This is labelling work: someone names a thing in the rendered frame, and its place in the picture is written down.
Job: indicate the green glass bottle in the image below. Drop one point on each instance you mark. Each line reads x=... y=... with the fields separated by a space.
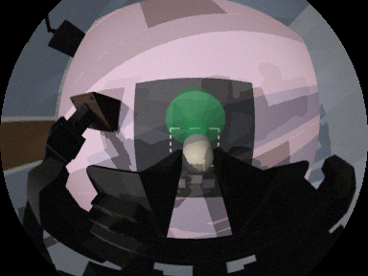
x=195 y=118

